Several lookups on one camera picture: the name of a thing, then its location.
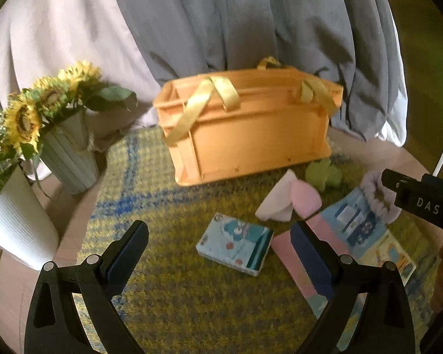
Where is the grey curtain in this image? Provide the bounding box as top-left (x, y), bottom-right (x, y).
top-left (109, 0), bottom-right (408, 146)

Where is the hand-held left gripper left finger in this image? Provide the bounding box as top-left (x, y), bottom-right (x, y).
top-left (24, 220), bottom-right (150, 354)

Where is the fuzzy lilac scrunchie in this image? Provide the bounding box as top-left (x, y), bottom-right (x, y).
top-left (361, 171), bottom-right (403, 224)

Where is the yellow and blue woven mat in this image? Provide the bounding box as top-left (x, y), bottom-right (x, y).
top-left (72, 127), bottom-right (442, 354)

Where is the orange crate with ribbon handles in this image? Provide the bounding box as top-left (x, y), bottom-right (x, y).
top-left (153, 57), bottom-right (345, 187)

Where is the white curtain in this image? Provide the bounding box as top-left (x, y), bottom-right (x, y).
top-left (0, 0), bottom-right (163, 181)

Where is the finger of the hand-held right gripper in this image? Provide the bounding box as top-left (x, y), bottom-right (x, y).
top-left (382, 169), bottom-right (425, 194)

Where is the small blue illustrated box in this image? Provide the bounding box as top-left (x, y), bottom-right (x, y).
top-left (196, 212), bottom-right (274, 277)

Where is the green ribbed vase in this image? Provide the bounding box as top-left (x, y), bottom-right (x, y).
top-left (39, 112), bottom-right (100, 195)

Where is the printed soft cloth book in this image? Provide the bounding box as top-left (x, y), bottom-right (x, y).
top-left (271, 187), bottom-right (418, 318)

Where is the artificial sunflower bouquet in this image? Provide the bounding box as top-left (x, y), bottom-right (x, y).
top-left (0, 61), bottom-right (138, 159)

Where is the white ribbed pot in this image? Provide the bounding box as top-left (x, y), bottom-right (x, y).
top-left (0, 165), bottom-right (60, 271)

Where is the white cloth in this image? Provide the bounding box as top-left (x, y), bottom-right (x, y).
top-left (255, 170), bottom-right (297, 222)

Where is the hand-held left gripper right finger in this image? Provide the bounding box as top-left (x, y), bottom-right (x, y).
top-left (290, 220), bottom-right (416, 354)

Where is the pink powder puff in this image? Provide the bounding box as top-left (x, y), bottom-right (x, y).
top-left (291, 180), bottom-right (323, 219)

